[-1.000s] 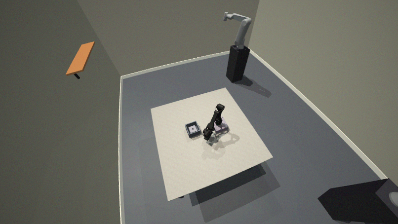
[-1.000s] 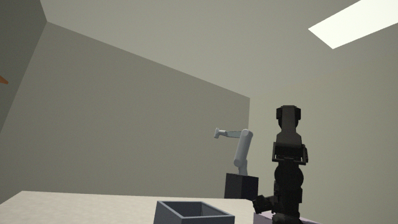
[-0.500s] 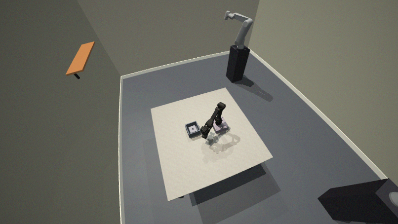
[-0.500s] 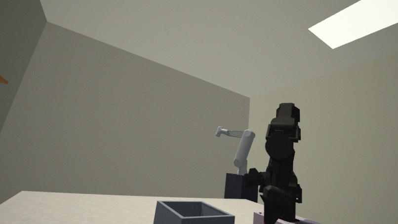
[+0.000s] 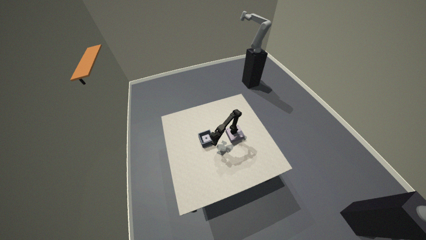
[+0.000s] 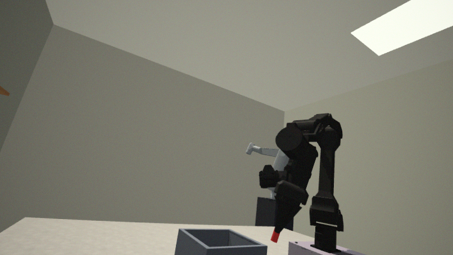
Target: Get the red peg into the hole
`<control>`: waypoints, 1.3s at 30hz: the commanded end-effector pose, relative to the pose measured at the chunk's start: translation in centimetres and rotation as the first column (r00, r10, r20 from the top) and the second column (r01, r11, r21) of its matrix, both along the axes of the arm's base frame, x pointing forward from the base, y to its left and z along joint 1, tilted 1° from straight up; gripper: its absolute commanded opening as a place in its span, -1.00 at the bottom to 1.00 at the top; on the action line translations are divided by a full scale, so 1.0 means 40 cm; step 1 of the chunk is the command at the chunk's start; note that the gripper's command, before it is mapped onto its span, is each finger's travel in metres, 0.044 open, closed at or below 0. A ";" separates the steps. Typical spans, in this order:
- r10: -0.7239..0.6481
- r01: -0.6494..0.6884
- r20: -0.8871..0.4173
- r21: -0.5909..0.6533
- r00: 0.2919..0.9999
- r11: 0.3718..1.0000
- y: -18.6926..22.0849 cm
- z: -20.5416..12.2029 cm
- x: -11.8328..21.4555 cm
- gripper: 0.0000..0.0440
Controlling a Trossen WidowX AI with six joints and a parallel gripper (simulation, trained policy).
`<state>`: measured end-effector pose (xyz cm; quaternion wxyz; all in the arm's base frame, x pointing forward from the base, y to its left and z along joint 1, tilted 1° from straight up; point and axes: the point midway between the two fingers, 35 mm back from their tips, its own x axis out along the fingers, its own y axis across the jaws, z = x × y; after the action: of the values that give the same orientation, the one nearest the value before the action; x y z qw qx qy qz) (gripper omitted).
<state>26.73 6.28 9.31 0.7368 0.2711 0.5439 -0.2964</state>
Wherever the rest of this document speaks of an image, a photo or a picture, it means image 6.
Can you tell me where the red peg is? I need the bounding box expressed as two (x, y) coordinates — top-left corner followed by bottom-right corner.
(270, 231), (280, 243)

